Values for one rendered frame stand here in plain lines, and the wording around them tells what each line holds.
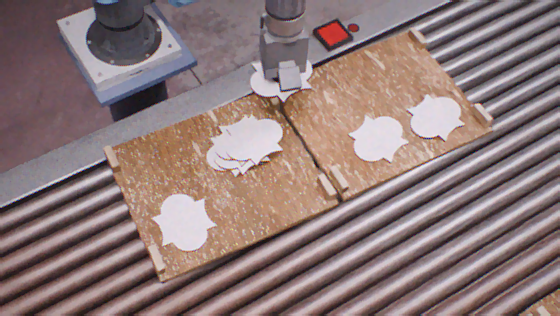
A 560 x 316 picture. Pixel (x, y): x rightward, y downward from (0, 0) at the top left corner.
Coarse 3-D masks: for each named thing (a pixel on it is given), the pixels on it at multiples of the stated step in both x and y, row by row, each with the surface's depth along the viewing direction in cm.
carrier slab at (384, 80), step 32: (352, 64) 170; (384, 64) 171; (416, 64) 171; (320, 96) 164; (352, 96) 165; (384, 96) 165; (416, 96) 165; (448, 96) 166; (320, 128) 159; (352, 128) 160; (480, 128) 161; (320, 160) 155; (352, 160) 155; (384, 160) 155; (416, 160) 156; (352, 192) 150
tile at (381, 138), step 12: (372, 120) 160; (384, 120) 160; (360, 132) 158; (372, 132) 158; (384, 132) 158; (396, 132) 158; (360, 144) 156; (372, 144) 156; (384, 144) 157; (396, 144) 157; (360, 156) 155; (372, 156) 155; (384, 156) 155
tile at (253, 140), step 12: (252, 120) 156; (264, 120) 156; (228, 132) 154; (240, 132) 154; (252, 132) 154; (264, 132) 154; (276, 132) 154; (228, 144) 152; (240, 144) 152; (252, 144) 152; (264, 144) 152; (276, 144) 152; (228, 156) 151; (240, 156) 150; (252, 156) 150; (264, 156) 151
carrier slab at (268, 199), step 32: (256, 96) 164; (192, 128) 158; (288, 128) 159; (128, 160) 153; (160, 160) 153; (192, 160) 153; (288, 160) 154; (128, 192) 148; (160, 192) 149; (192, 192) 149; (224, 192) 149; (256, 192) 150; (288, 192) 150; (320, 192) 150; (224, 224) 145; (256, 224) 145; (288, 224) 146; (192, 256) 141; (224, 256) 142
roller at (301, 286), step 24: (552, 144) 161; (504, 168) 157; (456, 192) 153; (480, 192) 155; (408, 216) 150; (432, 216) 150; (360, 240) 147; (384, 240) 146; (336, 264) 143; (288, 288) 140; (312, 288) 141; (240, 312) 137; (264, 312) 137
